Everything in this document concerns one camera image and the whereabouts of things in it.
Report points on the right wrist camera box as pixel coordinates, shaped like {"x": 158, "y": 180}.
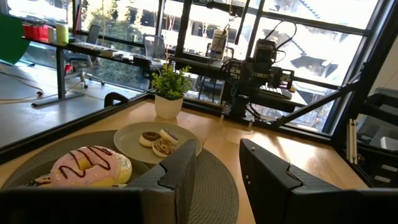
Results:
{"x": 264, "y": 53}

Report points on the green round object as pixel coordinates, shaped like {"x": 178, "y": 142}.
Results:
{"x": 12, "y": 40}

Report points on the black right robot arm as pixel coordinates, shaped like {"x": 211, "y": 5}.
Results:
{"x": 239, "y": 102}

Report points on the green cup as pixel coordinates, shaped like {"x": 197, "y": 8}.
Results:
{"x": 62, "y": 34}

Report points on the small white purple-striped donut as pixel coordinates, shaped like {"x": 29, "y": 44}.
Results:
{"x": 166, "y": 136}

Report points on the chocolate white-drizzle donut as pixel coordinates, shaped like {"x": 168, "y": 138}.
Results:
{"x": 42, "y": 180}

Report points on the small plain chocolate donut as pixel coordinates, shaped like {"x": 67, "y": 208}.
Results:
{"x": 144, "y": 141}

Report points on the white bracket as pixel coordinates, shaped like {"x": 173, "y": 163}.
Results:
{"x": 352, "y": 143}

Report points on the white icing donut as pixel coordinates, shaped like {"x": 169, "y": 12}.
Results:
{"x": 126, "y": 169}

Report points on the white box device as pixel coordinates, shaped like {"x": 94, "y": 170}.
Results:
{"x": 219, "y": 43}

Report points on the small sprinkled chocolate donut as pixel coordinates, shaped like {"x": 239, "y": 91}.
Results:
{"x": 161, "y": 152}

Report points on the red box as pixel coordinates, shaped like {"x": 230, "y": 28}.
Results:
{"x": 37, "y": 33}

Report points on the round grey woven placemat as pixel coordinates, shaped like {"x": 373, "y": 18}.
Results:
{"x": 214, "y": 193}

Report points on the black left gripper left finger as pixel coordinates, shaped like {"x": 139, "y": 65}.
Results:
{"x": 177, "y": 174}

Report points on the black keyboard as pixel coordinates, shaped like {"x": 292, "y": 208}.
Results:
{"x": 276, "y": 93}

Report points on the light grey plate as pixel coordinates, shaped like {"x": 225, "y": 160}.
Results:
{"x": 130, "y": 146}

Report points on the grey office chair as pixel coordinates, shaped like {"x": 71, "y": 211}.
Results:
{"x": 93, "y": 34}
{"x": 154, "y": 46}

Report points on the dark grey plate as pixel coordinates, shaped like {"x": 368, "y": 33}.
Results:
{"x": 140, "y": 170}

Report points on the pink chocolate-drizzle donut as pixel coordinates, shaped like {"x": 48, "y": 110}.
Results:
{"x": 105, "y": 168}

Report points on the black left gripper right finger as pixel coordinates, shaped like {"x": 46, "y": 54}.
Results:
{"x": 267, "y": 186}

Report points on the black window frame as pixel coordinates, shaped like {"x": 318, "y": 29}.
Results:
{"x": 186, "y": 28}

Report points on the black-top window desk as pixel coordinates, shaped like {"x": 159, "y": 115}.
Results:
{"x": 60, "y": 71}

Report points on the green plant in white pot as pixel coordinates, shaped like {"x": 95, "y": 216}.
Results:
{"x": 168, "y": 107}

